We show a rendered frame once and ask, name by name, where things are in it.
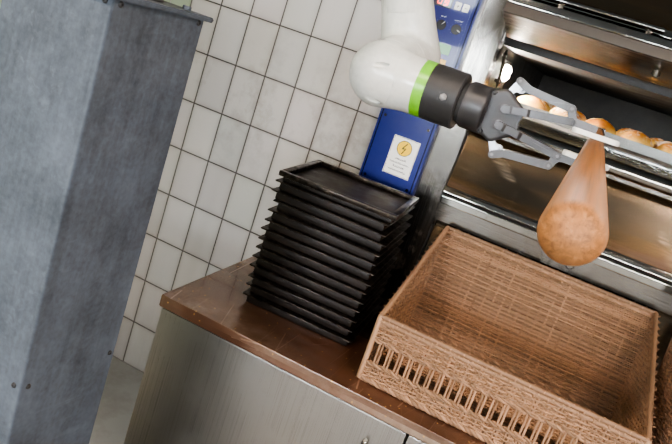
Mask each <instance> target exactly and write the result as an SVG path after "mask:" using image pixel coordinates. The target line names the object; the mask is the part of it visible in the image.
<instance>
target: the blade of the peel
mask: <svg viewBox="0 0 672 444"><path fill-rule="evenodd" d="M520 104H521V105H522V107H523V108H525V109H530V110H535V111H540V112H546V113H550V112H547V111H544V110H541V109H538V108H535V107H533V106H530V105H527V104H524V103H521V102H520ZM546 122H549V121H546ZM549 123H552V124H555V125H558V126H561V127H564V128H566V129H569V130H572V128H573V126H569V125H564V124H559V123H554V122H549ZM604 137H607V138H610V139H613V140H616V141H619V142H620V145H619V146H618V147H621V148H624V149H627V150H630V151H633V152H636V153H638V154H641V155H644V156H647V157H650V158H653V159H656V160H659V161H662V162H664V163H667V164H670V165H672V154H670V153H667V152H664V151H661V150H658V149H655V148H652V147H649V146H646V145H644V144H641V143H638V142H635V141H632V140H629V139H626V138H623V137H620V136H617V135H614V134H611V133H608V132H606V131H605V135H604Z"/></svg>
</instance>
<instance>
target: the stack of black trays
mask: <svg viewBox="0 0 672 444"><path fill-rule="evenodd" d="M279 175H280V176H282V177H283V178H279V179H276V180H275V181H277V182H280V183H281V184H280V186H279V187H276V188H272V189H271V190H272V191H275V192H277V193H276V196H275V199H274V200H273V201H274V202H277V203H278V205H277V206H274V207H271V208H268V210H269V211H271V212H273V213H272V216H270V217H267V218H265V220H266V221H269V222H270V223H269V224H267V225H265V226H262V227H261V229H263V230H266V232H265V234H264V235H261V236H259V237H258V238H259V239H261V240H263V243H261V244H259V245H257V246H256V248H259V249H261V250H260V251H259V252H257V253H255V254H253V255H252V256H253V257H255V258H257V260H256V261H254V262H252V263H250V264H249V265H251V266H253V267H254V270H253V272H252V273H250V274H248V276H250V277H252V278H253V279H252V280H251V281H249V282H247V283H246V284H247V285H249V286H251V287H250V288H248V289H247V290H245V291H244V292H242V293H243V294H245V295H247V299H246V301H248V302H250V303H252V304H254V305H256V306H258V307H261V308H263V309H265V310H267V311H269V312H272V313H274V314H276V315H278V316H280V317H282V318H285V319H287V320H289V321H291V322H293V323H296V324H298V325H300V326H302V327H304V328H306V329H309V330H311V331H313V332H315V333H317V334H320V335H322V336H324V337H326V338H328V339H331V340H333V341H335V342H337V343H339V344H341V345H344V346H347V345H348V343H352V342H353V341H354V340H355V338H356V337H357V336H358V335H359V333H360V332H361V331H362V330H363V329H364V327H365V326H366V325H367V324H368V323H369V321H370V320H371V319H372V318H373V316H374V315H375V314H376V313H377V312H378V310H379V309H380V308H381V306H379V304H380V303H381V302H382V301H383V300H384V298H382V297H380V295H381V294H382V293H383V292H384V291H385V290H386V289H385V288H383V287H384V286H385V285H386V284H387V283H388V281H387V280H388V279H389V278H390V277H391V276H392V274H390V273H389V272H390V271H391V270H392V269H393V268H394V267H395V265H393V263H394V262H395V261H396V259H397V258H398V257H396V256H395V255H396V254H397V253H398V252H399V251H400V250H401V249H400V248H398V246H399V245H400V244H401V243H402V242H403V241H404V240H402V239H401V238H403V237H404V236H405V235H406V234H407V233H405V232H404V231H405V230H406V229H407V228H408V227H410V226H411V224H409V223H407V222H406V221H408V220H409V219H410V218H412V217H413V216H412V215H410V214H408V212H410V211H411V210H412V209H414V208H415V206H414V205H415V204H416V203H418V201H419V198H418V197H415V196H412V195H410V194H407V193H405V192H402V191H400V190H397V189H394V188H392V187H389V186H387V185H384V184H381V183H379V182H376V181H374V180H371V179H368V178H366V177H363V176H361V175H358V174H356V173H353V172H350V171H348V170H345V169H343V168H340V167H337V166H335V165H332V164H330V163H327V162H324V161H322V160H319V159H318V160H314V161H310V162H307V163H303V164H300V165H296V166H293V167H289V168H286V169H283V170H280V171H279Z"/></svg>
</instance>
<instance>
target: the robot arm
mask: <svg viewBox="0 0 672 444"><path fill-rule="evenodd" d="M153 1H157V2H164V0H153ZM381 7H382V24H381V39H380V40H376V41H373V42H370V43H368V44H366V45H364V46H363V47H362V48H360V49H359V50H358V51H357V53H356V54H355V55H354V57H353V59H352V61H351V64H350V69H349V80H350V84H351V87H352V89H353V91H354V93H355V94H356V95H357V97H358V98H359V99H361V100H362V101H363V102H364V103H366V104H368V105H370V106H373V107H378V108H387V109H393V110H397V111H401V112H405V113H408V114H411V115H413V116H416V117H419V118H421V119H424V120H427V121H429V122H432V123H435V124H438V125H440V126H443V127H446V128H448V129H451V128H453V127H454V126H455V125H456V123H457V125H458V126H459V127H461V128H464V129H467V130H469V131H472V132H475V133H478V134H480V135H482V136H483V137H484V138H485V139H486V140H487V141H488V142H489V152H488V157H489V158H502V157H503V158H507V159H511V160H514V161H518V162H522V163H525V164H529V165H532V166H536V167H540V168H543V169H547V170H550V169H551V168H552V167H553V166H554V165H555V164H556V163H558V162H563V163H566V164H568V165H572V164H573V162H574V161H575V159H576V157H577V156H578V153H575V152H572V151H570V150H567V149H564V150H563V152H562V153H561V152H559V151H557V150H556V149H554V148H552V147H550V146H548V145H546V144H544V143H543V142H541V141H539V140H537V139H535V138H533V137H531V136H529V135H528V134H526V133H524V132H522V131H521V130H519V123H520V121H521V120H522V118H523V117H528V118H533V119H538V120H544V121H549V122H554V123H559V124H564V125H569V126H573V128H572V132H575V133H578V134H581V135H584V136H587V137H590V138H593V139H596V140H599V141H601V142H604V143H607V144H610V145H613V146H616V147H618V146H619V145H620V142H619V141H616V140H613V139H610V138H607V137H604V136H601V135H599V134H596V132H597V129H598V127H597V126H596V125H593V124H590V123H587V122H584V121H581V120H579V119H578V118H577V116H576V113H577V108H576V106H575V105H572V104H570V103H568V102H566V101H563V100H561V99H559V98H557V97H554V96H552V95H550V94H548V93H545V92H543V91H541V90H539V89H537V88H534V87H532V86H531V85H530V84H529V83H528V82H527V81H526V80H525V79H524V78H522V77H519V78H517V80H516V83H514V84H513V85H512V86H511V87H510V88H509V89H496V88H494V87H491V86H488V85H485V84H482V83H479V82H476V81H475V82H473V83H472V75H471V74H470V73H467V72H464V71H461V70H458V69H455V68H452V67H449V66H446V65H444V64H441V63H440V59H441V51H440V45H439V39H438V32H437V25H436V17H435V8H434V0H381ZM516 92H518V93H520V94H524V93H525V92H526V93H528V94H530V95H532V96H534V97H536V98H539V99H541V100H543V101H545V102H548V103H550V104H552V105H554V106H556V107H559V108H561V109H563V110H565V111H568V117H567V116H561V115H556V114H551V113H546V112H540V111H535V110H530V109H525V108H523V107H522V105H521V104H520V102H519V101H518V99H517V98H516V96H515V95H514V93H516ZM510 136H512V137H514V138H515V139H517V140H520V141H521V142H523V143H525V144H527V145H529V146H531V147H533V148H534V149H536V150H538V151H540V152H542V153H544V154H545V155H547V156H549V157H551V158H550V159H549V160H545V159H542V158H538V157H534V156H530V155H527V154H523V153H519V152H516V151H512V150H508V149H503V146H502V145H500V144H497V143H496V140H499V139H503V138H507V137H510Z"/></svg>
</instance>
